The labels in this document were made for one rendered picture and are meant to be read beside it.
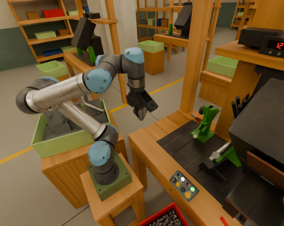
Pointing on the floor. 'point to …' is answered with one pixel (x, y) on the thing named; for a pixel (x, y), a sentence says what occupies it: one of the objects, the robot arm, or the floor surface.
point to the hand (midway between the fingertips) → (142, 119)
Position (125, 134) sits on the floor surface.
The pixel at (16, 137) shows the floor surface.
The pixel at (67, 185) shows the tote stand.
